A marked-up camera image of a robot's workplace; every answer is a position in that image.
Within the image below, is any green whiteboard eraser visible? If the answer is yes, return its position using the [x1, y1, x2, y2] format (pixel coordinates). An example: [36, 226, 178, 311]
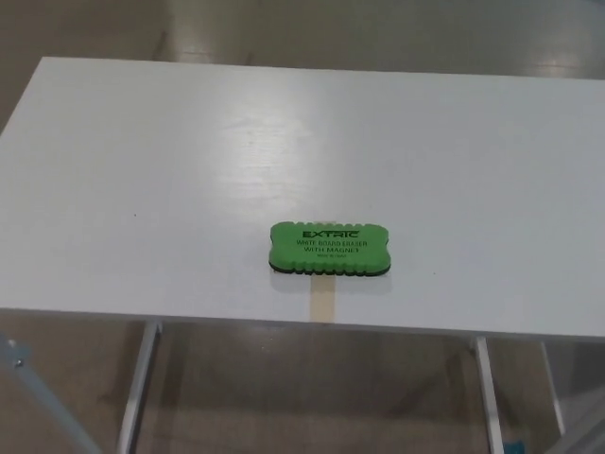
[262, 219, 393, 277]

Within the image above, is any beige masking tape strip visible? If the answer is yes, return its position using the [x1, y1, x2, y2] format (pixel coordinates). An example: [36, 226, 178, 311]
[308, 218, 339, 325]

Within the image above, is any white table leg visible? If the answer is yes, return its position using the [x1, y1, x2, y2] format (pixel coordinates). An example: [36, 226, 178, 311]
[540, 340, 567, 437]
[474, 336, 505, 454]
[116, 321, 164, 454]

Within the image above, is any grey metal frame bar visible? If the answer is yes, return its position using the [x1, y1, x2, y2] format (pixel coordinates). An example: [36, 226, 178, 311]
[0, 330, 103, 454]

